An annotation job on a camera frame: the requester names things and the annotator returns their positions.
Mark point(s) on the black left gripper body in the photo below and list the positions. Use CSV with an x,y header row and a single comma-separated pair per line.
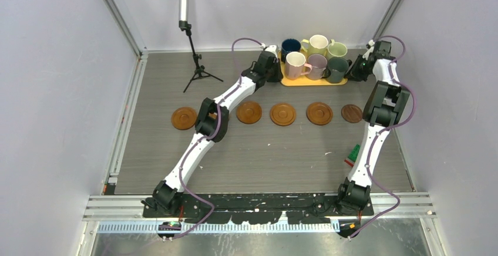
x,y
273,76

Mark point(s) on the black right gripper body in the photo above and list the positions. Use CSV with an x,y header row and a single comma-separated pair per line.
x,y
359,71

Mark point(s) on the dark green mug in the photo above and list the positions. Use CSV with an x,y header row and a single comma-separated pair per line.
x,y
336,69

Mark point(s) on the dark walnut small coaster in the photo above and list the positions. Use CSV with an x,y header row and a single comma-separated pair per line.
x,y
352,113

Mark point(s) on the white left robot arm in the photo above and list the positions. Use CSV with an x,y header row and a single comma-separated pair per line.
x,y
210,127

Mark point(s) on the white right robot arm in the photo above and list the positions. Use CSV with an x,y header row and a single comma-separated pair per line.
x,y
383,110

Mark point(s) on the pink mug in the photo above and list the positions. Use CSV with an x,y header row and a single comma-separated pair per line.
x,y
296,65

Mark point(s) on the yellow serving tray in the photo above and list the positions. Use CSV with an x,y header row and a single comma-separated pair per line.
x,y
304,81

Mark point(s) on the light green mug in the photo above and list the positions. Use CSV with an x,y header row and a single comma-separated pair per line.
x,y
336,49

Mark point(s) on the navy blue mug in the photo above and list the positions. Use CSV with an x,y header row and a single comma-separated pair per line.
x,y
288,46

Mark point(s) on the mauve mug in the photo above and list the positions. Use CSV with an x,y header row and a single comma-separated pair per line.
x,y
319,65

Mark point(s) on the yellow cream mug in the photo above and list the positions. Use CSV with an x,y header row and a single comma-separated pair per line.
x,y
316,44

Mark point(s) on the multicolour toy brick block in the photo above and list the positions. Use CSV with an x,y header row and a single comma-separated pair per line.
x,y
352,156

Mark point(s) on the black tripod stand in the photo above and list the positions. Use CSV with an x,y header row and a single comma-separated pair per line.
x,y
185,26

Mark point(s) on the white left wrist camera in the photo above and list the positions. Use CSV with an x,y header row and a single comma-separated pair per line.
x,y
271,48

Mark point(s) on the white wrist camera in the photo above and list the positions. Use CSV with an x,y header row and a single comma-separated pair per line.
x,y
271,48
370,44

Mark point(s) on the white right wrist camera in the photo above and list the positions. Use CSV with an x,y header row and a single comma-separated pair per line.
x,y
370,44

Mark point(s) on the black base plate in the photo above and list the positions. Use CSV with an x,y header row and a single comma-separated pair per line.
x,y
268,208

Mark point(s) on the aluminium frame rail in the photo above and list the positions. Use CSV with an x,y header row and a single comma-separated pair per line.
x,y
124,214

